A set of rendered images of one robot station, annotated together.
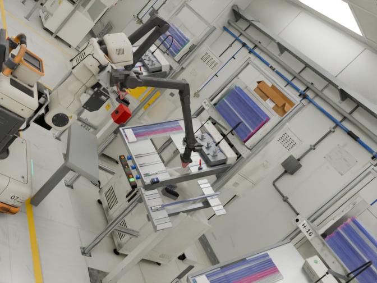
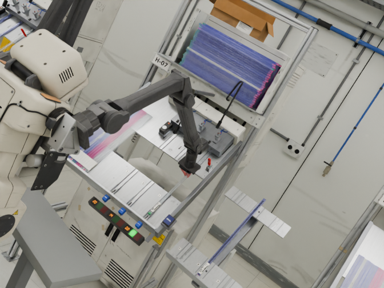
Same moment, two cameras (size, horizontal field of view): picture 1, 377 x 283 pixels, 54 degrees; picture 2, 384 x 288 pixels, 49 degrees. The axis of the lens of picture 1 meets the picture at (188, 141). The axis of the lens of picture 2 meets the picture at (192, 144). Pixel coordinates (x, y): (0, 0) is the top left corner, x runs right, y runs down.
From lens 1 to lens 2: 1.20 m
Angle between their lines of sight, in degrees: 24
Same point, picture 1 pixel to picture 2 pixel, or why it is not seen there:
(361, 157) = (340, 48)
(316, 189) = (298, 103)
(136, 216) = (138, 258)
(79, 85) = (10, 159)
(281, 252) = (372, 245)
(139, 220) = not seen: hidden behind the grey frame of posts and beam
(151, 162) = (141, 190)
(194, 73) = (101, 7)
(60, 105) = not seen: outside the picture
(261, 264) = (364, 274)
